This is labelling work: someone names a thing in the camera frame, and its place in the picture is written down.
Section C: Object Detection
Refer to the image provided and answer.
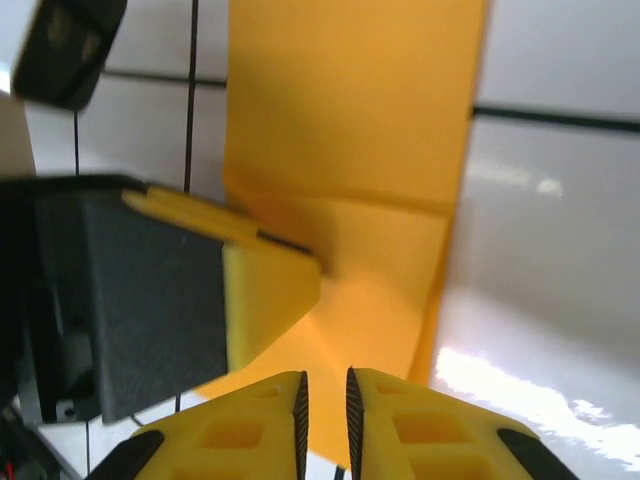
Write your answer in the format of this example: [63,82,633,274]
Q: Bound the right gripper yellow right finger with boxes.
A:
[344,366,576,480]

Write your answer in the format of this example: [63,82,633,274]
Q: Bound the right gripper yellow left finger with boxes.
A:
[89,369,310,480]

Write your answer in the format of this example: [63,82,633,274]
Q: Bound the yellow square paper sheet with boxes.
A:
[192,0,489,464]

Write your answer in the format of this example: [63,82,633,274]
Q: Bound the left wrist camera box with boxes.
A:
[9,0,129,111]

